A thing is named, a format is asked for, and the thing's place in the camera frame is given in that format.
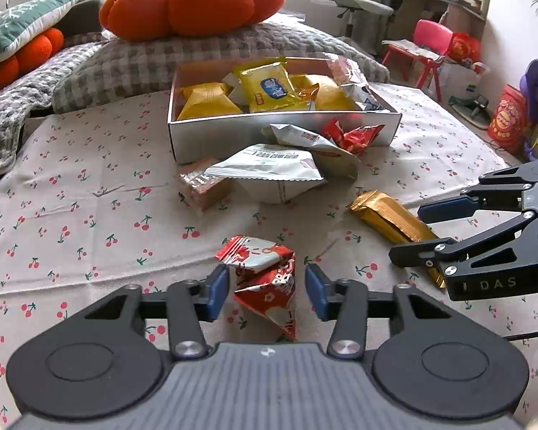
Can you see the red gift bag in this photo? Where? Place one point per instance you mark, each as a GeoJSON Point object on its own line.
{"type": "Point", "coordinates": [465, 47]}

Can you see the black and white snack packet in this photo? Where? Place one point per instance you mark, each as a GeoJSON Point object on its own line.
{"type": "Point", "coordinates": [367, 98]}

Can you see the cherry print bedsheet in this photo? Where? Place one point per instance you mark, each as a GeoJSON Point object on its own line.
{"type": "Point", "coordinates": [94, 233]}

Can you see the red and white packet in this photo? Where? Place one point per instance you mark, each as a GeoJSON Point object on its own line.
{"type": "Point", "coordinates": [269, 286]}

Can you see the green patterned cushion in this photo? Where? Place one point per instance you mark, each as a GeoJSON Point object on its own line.
{"type": "Point", "coordinates": [22, 27]}

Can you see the clear packet brown wafer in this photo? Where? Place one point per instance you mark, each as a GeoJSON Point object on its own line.
{"type": "Point", "coordinates": [201, 186]}

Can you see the white packet black print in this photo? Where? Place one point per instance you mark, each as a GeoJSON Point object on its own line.
{"type": "Point", "coordinates": [233, 85]}

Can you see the white shopping bag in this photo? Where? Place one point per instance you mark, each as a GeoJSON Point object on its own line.
{"type": "Point", "coordinates": [461, 80]}

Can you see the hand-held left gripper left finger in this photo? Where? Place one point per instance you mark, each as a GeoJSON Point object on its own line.
{"type": "Point", "coordinates": [217, 291]}

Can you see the plain yellow snack packet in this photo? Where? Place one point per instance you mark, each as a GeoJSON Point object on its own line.
{"type": "Point", "coordinates": [201, 88]}
{"type": "Point", "coordinates": [336, 98]}
{"type": "Point", "coordinates": [208, 107]}

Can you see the grey checked pillow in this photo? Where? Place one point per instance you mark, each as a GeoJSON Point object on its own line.
{"type": "Point", "coordinates": [161, 62]}

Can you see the newspaper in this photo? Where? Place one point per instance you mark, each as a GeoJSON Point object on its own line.
{"type": "Point", "coordinates": [410, 49]}

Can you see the pink plastic chair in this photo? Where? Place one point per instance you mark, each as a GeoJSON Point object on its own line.
{"type": "Point", "coordinates": [432, 33]}

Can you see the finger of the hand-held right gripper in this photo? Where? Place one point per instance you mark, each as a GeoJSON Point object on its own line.
{"type": "Point", "coordinates": [475, 277]}
{"type": "Point", "coordinates": [448, 208]}

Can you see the wooden desk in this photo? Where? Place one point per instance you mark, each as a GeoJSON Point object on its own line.
{"type": "Point", "coordinates": [457, 9]}

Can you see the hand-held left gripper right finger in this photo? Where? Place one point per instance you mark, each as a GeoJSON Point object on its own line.
{"type": "Point", "coordinates": [316, 291]}

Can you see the red bag gold print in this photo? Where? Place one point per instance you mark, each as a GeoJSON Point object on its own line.
{"type": "Point", "coordinates": [506, 118]}

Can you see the clear pink snack packet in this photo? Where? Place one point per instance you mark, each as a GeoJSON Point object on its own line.
{"type": "Point", "coordinates": [345, 69]}

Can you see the red candy packet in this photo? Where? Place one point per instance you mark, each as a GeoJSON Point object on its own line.
{"type": "Point", "coordinates": [356, 139]}

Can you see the grey office chair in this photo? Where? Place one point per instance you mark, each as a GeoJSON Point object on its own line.
{"type": "Point", "coordinates": [354, 0]}

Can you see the orange foil candy packet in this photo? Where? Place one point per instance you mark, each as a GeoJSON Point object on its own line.
{"type": "Point", "coordinates": [307, 93]}

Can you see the purple hat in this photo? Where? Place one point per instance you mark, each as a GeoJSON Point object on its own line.
{"type": "Point", "coordinates": [535, 85]}

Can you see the cardboard box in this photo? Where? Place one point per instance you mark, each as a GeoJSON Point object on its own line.
{"type": "Point", "coordinates": [215, 139]}

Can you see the large white pouch grey print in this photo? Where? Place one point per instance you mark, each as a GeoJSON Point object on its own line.
{"type": "Point", "coordinates": [269, 165]}

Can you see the yellow biscuit packet blue label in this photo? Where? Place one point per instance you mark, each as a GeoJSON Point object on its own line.
{"type": "Point", "coordinates": [269, 87]}

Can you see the small orange pumpkin cushion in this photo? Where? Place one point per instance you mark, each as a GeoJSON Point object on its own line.
{"type": "Point", "coordinates": [31, 53]}

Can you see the dark grey headboard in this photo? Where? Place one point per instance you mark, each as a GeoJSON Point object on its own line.
{"type": "Point", "coordinates": [87, 15]}

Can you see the gold snack bar packet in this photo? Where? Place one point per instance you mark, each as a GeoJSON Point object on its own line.
{"type": "Point", "coordinates": [385, 219]}

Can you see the large orange pumpkin cushion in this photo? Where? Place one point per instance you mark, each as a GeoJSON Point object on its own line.
{"type": "Point", "coordinates": [192, 2]}

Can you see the grey checked knit blanket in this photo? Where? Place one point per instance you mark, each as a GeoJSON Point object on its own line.
{"type": "Point", "coordinates": [22, 107]}

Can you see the white packet red stripe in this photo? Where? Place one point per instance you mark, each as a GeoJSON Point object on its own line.
{"type": "Point", "coordinates": [296, 136]}

